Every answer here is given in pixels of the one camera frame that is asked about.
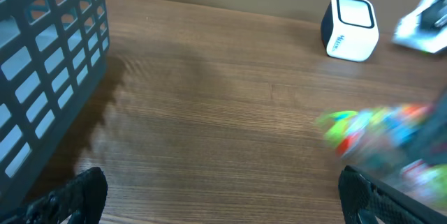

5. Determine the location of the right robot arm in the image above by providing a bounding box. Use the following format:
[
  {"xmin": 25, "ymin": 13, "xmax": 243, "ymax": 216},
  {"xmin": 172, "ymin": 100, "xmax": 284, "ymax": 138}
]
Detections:
[{"xmin": 393, "ymin": 0, "xmax": 446, "ymax": 165}]

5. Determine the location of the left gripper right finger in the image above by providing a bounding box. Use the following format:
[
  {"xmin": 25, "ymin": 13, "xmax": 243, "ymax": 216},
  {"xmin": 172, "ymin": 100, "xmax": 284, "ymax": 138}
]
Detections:
[{"xmin": 338, "ymin": 165, "xmax": 446, "ymax": 224}]

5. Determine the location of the grey plastic mesh basket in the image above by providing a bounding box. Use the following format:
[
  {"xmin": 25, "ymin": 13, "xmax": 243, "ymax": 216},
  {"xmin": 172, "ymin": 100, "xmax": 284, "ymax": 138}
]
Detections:
[{"xmin": 1, "ymin": 0, "xmax": 110, "ymax": 213}]

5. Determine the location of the green Haribo candy bag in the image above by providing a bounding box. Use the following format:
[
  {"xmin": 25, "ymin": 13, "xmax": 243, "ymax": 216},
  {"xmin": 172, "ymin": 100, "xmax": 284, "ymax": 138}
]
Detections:
[{"xmin": 316, "ymin": 103, "xmax": 446, "ymax": 209}]

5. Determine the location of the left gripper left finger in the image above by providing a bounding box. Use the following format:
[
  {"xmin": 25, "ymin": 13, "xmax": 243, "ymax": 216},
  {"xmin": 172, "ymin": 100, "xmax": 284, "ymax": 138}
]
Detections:
[{"xmin": 1, "ymin": 167, "xmax": 108, "ymax": 224}]

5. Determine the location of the white barcode scanner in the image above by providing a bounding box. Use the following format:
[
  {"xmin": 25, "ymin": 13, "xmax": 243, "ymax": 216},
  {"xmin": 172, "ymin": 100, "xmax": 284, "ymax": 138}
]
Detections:
[{"xmin": 321, "ymin": 0, "xmax": 379, "ymax": 62}]

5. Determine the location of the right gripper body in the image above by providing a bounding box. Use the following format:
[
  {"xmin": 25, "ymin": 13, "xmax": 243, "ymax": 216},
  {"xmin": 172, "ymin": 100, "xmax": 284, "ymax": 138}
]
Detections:
[{"xmin": 409, "ymin": 89, "xmax": 446, "ymax": 165}]

